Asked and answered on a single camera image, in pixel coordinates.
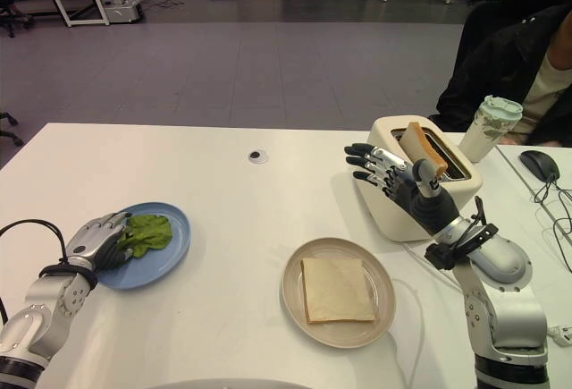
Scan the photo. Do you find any bread slice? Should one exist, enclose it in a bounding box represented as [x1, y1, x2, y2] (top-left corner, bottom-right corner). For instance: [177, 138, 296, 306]
[300, 256, 377, 325]
[398, 121, 449, 176]

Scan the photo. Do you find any beige plate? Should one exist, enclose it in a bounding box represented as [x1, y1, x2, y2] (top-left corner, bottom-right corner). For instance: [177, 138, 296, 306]
[280, 236, 398, 350]

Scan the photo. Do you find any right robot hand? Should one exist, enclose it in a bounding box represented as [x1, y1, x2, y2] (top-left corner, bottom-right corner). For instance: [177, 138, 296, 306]
[343, 141, 467, 243]

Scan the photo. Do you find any blue plate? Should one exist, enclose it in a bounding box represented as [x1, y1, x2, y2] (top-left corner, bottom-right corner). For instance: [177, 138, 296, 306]
[91, 201, 193, 292]

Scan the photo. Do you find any green lettuce leaf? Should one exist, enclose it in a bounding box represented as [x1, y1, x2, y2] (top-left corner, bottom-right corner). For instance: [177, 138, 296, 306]
[116, 213, 173, 260]

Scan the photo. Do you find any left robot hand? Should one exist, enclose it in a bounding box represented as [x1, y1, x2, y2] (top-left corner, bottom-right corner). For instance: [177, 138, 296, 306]
[65, 212, 135, 275]

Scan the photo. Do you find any white tumbler with mint lid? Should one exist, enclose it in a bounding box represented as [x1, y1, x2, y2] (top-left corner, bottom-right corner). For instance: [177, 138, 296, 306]
[458, 95, 525, 164]

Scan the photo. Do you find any black mouse cable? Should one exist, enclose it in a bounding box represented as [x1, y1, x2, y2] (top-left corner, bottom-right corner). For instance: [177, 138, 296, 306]
[533, 175, 572, 266]

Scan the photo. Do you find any black office chair base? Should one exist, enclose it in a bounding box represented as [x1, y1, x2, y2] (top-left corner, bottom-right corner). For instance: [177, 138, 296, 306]
[0, 111, 25, 148]

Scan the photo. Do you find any black computer mouse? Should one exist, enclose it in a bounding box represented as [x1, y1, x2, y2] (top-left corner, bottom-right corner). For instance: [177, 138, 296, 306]
[518, 149, 561, 183]

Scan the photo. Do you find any person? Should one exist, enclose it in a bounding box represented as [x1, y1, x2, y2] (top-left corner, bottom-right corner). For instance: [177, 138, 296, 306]
[434, 2, 572, 149]

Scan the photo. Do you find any cream toaster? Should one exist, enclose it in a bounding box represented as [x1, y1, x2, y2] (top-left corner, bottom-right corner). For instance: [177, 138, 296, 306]
[354, 115, 484, 243]

